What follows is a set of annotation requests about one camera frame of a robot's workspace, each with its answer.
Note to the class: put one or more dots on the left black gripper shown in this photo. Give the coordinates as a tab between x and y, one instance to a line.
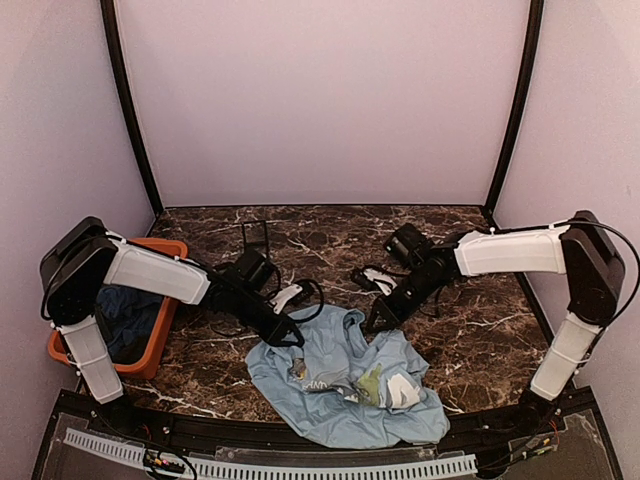
274	334

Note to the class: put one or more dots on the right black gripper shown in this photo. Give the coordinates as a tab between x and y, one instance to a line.
394	314

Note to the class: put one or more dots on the light blue printed t-shirt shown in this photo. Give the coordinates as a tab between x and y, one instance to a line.
342	391

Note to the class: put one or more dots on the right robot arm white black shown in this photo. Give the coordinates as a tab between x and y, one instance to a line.
579	248

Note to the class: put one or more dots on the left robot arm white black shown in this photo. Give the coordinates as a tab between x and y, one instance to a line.
90	257

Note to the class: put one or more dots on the orange plastic bin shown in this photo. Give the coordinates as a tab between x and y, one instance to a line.
146	366

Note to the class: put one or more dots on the dark clothes in bin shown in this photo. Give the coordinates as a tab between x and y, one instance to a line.
128	318

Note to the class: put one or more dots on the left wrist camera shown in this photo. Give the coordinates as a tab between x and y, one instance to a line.
294	295

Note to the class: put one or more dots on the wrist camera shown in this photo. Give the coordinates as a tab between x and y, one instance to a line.
373	279
294	295

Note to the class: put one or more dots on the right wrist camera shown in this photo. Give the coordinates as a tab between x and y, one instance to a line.
373	279

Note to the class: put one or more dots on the black front table rail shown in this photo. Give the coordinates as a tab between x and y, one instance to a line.
486	432

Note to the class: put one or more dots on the black right frame post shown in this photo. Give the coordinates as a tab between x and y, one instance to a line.
521	91

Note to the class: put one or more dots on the black frame post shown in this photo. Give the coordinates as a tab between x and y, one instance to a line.
123	89
521	91

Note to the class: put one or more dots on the black left frame post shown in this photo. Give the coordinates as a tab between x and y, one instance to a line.
123	89

